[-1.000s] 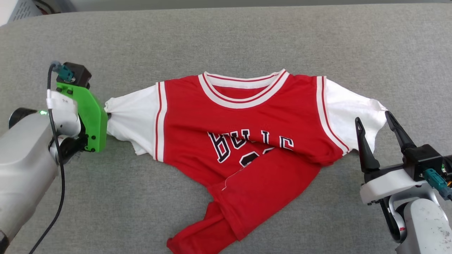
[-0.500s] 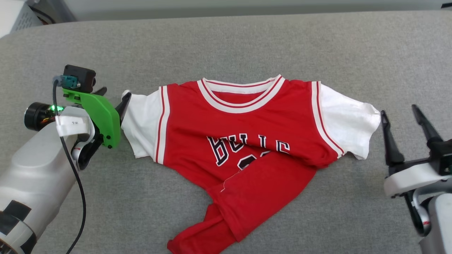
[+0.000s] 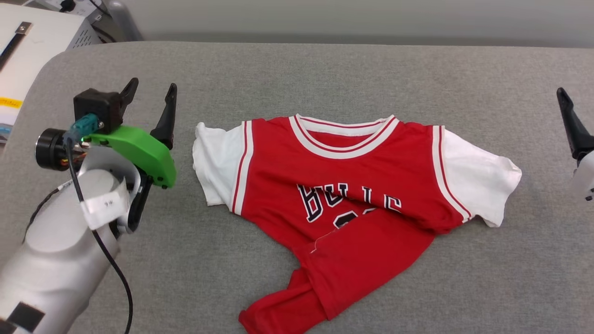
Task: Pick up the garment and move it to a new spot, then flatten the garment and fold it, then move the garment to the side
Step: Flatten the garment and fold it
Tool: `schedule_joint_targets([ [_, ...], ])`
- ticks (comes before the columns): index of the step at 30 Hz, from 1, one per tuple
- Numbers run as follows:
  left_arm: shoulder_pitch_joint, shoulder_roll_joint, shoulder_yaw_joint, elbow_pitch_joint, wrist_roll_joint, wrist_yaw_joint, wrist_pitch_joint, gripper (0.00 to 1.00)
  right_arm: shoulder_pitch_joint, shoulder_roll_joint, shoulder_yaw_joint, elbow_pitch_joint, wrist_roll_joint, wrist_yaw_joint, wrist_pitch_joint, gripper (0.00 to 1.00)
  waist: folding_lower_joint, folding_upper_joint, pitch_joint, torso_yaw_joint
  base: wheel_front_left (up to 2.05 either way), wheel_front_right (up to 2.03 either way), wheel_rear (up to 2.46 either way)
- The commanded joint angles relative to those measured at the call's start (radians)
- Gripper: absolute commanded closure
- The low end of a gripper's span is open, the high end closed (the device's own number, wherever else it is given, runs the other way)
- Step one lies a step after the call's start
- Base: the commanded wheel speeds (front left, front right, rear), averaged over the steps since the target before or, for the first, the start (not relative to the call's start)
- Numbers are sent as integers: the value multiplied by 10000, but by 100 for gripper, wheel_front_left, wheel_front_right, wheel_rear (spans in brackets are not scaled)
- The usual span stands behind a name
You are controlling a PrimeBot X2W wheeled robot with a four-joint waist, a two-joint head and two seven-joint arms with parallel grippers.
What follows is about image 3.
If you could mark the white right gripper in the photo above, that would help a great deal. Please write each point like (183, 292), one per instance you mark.
(585, 178)

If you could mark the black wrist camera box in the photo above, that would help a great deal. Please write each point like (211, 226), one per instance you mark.
(100, 106)

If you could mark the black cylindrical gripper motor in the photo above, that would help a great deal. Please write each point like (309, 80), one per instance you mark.
(48, 149)

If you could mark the grey fabric sofa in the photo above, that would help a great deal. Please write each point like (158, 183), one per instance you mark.
(278, 79)

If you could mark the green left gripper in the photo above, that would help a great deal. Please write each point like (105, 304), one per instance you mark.
(144, 150)

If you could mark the white flat box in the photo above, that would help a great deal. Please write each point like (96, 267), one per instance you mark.
(41, 51)

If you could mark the grey metal frame leg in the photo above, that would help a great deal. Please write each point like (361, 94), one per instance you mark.
(121, 21)

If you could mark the white paper label tape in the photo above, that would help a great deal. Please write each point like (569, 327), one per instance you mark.
(104, 204)

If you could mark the red and white basketball jersey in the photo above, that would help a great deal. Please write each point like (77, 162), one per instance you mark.
(278, 176)

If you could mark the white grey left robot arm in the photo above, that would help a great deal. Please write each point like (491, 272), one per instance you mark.
(51, 260)

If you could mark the teal camera connector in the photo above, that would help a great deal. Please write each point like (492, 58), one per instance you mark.
(86, 125)

